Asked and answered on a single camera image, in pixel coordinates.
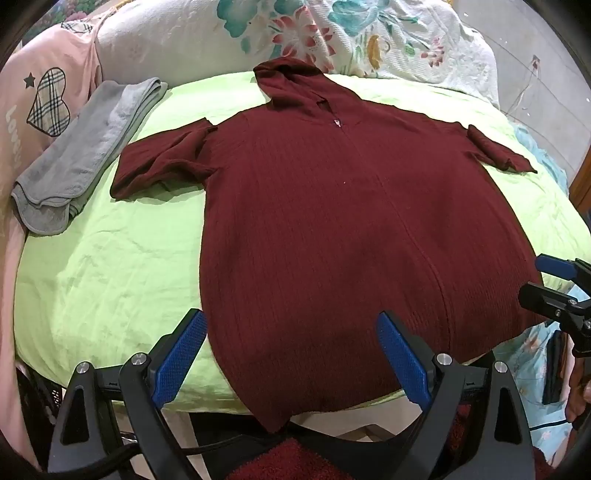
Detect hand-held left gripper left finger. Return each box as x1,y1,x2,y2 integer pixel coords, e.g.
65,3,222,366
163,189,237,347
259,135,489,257
47,308,208,480

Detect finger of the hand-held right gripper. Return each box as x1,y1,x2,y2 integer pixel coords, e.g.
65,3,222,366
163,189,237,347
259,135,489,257
517,281,591,357
534,254,591,283

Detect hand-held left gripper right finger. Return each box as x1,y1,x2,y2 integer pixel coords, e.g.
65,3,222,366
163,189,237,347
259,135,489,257
375,311,549,480

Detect maroon hooded knit sweater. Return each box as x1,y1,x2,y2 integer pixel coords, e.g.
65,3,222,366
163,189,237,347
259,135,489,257
110,58,544,433

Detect black flat device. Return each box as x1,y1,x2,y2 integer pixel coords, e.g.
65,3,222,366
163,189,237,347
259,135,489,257
542,329,567,405

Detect light green bed sheet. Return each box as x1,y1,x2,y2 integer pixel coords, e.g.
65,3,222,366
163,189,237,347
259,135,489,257
14,71,591,414

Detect maroon fuzzy garment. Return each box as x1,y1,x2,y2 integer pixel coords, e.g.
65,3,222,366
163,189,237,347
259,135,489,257
225,438,366,480

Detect black plastic crate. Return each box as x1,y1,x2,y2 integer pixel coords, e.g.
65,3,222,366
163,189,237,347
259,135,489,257
16,364,66,462

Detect grey folded towel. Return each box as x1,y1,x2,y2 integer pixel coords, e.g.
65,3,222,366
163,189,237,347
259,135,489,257
11,78,169,237

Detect white floral quilt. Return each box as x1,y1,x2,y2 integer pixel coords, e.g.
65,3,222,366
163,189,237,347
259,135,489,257
95,0,502,109

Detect pink heart-print cloth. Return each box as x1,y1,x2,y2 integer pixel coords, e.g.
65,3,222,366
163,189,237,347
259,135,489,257
0,21,103,469

